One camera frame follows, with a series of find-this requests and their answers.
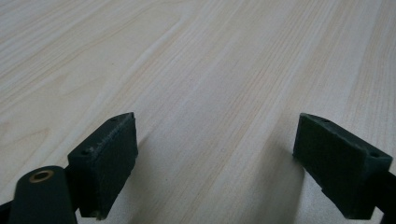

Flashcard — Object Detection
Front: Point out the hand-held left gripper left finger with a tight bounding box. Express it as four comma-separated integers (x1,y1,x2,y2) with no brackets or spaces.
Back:
66,111,139,221

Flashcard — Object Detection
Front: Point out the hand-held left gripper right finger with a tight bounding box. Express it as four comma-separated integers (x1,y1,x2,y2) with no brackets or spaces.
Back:
292,112,394,220

